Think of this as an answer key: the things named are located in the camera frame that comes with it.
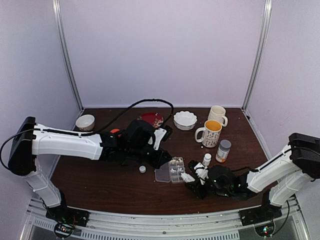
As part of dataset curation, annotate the red floral plate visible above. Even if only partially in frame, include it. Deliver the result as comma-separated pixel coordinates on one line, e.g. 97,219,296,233
140,112,164,129

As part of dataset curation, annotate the clear plastic pill organizer box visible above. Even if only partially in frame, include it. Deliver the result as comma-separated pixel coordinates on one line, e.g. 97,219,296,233
154,157,186,184

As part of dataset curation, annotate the cream ribbed mug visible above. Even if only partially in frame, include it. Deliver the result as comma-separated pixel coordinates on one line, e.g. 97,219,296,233
207,105,228,127

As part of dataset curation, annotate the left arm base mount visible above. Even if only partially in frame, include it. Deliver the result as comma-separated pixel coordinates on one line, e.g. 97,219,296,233
45,206,90,239

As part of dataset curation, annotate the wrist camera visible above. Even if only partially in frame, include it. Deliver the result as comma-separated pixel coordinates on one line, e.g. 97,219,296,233
148,125,173,150
188,160,209,185

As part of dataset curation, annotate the white patterned rice bowl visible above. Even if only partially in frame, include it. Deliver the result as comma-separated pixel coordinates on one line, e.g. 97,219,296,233
75,114,95,132

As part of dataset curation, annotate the orange capped pill bottle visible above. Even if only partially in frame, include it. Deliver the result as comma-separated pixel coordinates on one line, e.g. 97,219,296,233
110,128,121,135

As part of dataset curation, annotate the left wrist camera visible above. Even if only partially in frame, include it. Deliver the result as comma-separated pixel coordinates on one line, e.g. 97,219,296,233
148,125,173,150

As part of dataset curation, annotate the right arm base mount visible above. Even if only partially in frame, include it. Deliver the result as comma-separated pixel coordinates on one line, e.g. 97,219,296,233
239,206,282,238

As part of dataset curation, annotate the right aluminium frame post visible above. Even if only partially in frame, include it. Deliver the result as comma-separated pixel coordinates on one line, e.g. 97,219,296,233
241,0,273,112

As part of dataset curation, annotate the front aluminium rail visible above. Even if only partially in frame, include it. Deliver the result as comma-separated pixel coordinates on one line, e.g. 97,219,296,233
23,196,305,240

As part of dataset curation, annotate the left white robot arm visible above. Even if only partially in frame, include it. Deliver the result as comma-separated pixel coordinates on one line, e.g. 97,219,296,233
7,116,173,222

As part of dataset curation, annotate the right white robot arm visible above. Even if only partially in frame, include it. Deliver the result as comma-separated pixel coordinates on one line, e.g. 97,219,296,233
182,133,320,221

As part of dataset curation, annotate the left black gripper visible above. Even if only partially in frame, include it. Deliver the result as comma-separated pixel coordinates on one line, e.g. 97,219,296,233
126,145,173,170

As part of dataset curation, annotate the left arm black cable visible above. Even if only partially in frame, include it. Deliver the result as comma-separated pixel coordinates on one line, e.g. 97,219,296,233
0,98,175,176

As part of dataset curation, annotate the yellow interior patterned mug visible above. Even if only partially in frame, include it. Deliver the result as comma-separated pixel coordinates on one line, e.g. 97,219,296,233
194,120,223,148

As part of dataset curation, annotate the small white pill bottle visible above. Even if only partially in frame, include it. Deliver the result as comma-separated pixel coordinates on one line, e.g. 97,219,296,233
202,153,212,167

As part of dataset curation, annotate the aluminium frame post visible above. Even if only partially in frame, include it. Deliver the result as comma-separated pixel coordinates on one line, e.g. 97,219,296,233
241,0,273,112
52,0,84,112

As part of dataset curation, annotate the grey capped orange label bottle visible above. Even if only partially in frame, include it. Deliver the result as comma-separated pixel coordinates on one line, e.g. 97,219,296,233
215,139,232,163

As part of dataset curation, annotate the white bottle cap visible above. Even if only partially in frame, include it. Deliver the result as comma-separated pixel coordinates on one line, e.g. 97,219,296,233
139,165,147,173

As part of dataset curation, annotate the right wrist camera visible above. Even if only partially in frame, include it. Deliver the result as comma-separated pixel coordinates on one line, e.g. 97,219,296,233
188,160,209,185

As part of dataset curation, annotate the white scalloped bowl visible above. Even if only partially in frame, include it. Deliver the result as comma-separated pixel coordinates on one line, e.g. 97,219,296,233
173,111,198,131

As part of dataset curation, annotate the left aluminium frame post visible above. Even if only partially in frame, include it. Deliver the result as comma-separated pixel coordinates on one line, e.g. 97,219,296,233
52,0,84,112

